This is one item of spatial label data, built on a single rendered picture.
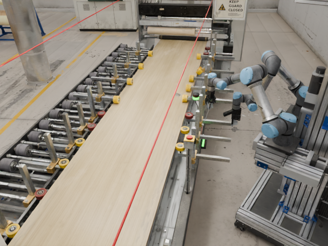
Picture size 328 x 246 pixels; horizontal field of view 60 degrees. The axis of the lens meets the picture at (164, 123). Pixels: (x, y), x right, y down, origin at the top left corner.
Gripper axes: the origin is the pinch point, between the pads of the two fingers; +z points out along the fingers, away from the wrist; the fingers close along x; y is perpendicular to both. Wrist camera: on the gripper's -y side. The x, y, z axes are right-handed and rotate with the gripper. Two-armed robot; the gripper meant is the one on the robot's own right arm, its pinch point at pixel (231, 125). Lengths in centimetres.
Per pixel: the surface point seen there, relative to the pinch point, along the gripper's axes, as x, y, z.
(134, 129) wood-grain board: -34, -87, -9
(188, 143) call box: -84, -30, -38
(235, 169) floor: 29, 12, 83
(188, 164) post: -83, -30, -18
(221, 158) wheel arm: -52, -7, 0
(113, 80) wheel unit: 50, -138, -15
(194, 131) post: -56, -30, -28
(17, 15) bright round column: 199, -366, -52
